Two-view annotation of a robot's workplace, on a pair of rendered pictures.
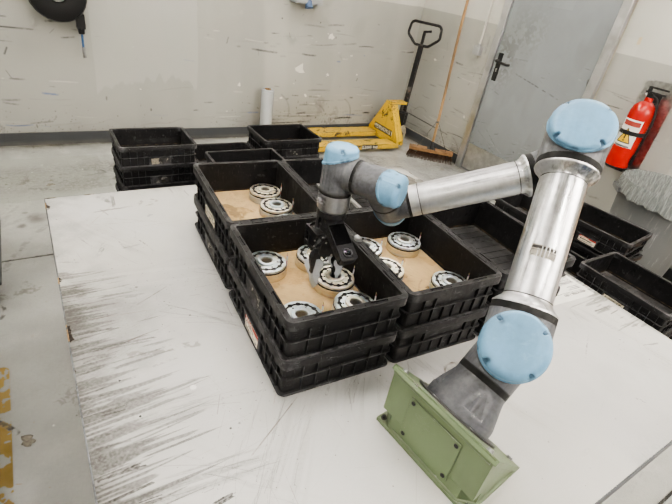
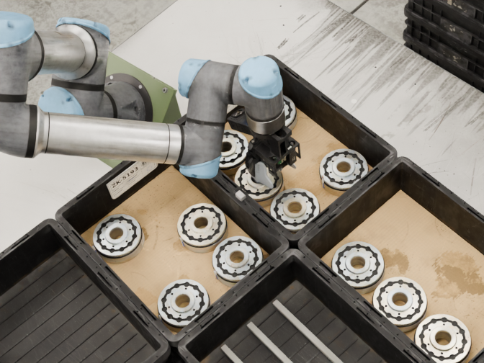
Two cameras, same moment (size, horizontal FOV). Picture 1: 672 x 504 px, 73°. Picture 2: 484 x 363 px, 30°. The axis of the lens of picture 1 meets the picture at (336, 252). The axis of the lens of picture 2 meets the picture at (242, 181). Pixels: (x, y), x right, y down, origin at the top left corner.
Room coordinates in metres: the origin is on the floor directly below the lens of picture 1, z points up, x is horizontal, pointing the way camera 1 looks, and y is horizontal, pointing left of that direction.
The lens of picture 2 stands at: (2.02, -0.02, 2.43)
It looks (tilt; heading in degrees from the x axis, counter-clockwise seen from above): 56 degrees down; 181
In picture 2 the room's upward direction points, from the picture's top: 11 degrees counter-clockwise
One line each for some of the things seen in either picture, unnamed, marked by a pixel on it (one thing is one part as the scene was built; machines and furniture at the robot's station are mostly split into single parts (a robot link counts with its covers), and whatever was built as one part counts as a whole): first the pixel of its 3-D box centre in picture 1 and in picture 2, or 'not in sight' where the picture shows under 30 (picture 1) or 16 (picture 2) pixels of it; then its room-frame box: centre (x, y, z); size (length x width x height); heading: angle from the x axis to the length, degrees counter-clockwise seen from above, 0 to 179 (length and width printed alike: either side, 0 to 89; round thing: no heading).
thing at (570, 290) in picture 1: (539, 273); not in sight; (1.43, -0.74, 0.70); 0.33 x 0.23 x 0.01; 37
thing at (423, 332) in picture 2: (265, 190); (442, 339); (1.37, 0.27, 0.86); 0.10 x 0.10 x 0.01
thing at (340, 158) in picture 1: (340, 169); (260, 88); (0.94, 0.02, 1.15); 0.09 x 0.08 x 0.11; 65
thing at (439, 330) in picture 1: (399, 292); not in sight; (1.07, -0.20, 0.76); 0.40 x 0.30 x 0.12; 33
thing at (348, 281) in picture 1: (334, 277); (258, 179); (0.94, -0.01, 0.86); 0.10 x 0.10 x 0.01
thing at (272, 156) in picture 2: (327, 229); (271, 141); (0.95, 0.03, 0.99); 0.09 x 0.08 x 0.12; 34
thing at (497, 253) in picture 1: (485, 247); (55, 341); (1.24, -0.45, 0.87); 0.40 x 0.30 x 0.11; 33
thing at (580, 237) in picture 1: (586, 257); not in sight; (2.28, -1.39, 0.37); 0.42 x 0.34 x 0.46; 37
